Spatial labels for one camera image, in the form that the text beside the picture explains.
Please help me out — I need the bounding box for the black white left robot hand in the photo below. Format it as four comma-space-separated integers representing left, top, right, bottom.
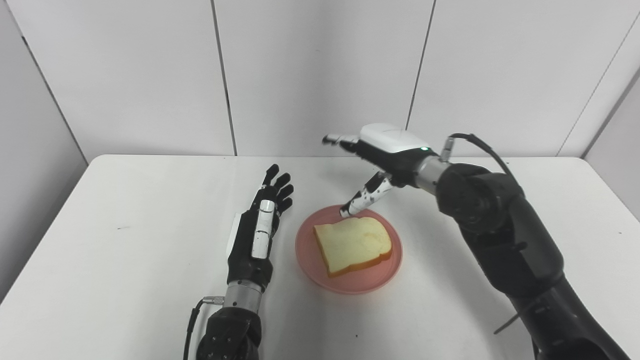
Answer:
226, 164, 295, 293

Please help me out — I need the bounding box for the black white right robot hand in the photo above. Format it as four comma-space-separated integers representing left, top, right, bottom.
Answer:
322, 123, 433, 219

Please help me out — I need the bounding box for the slice of white bread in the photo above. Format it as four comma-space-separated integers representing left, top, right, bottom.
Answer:
313, 216, 393, 279

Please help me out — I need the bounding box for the pink round plate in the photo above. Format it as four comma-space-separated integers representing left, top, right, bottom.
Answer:
295, 204, 404, 295

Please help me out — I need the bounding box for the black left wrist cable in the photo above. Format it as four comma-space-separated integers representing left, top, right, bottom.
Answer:
182, 295, 225, 360

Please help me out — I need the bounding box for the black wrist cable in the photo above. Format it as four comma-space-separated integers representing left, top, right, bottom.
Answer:
440, 133, 516, 181
182, 295, 225, 360

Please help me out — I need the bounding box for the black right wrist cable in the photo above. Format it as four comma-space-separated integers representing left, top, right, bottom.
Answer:
440, 133, 516, 181

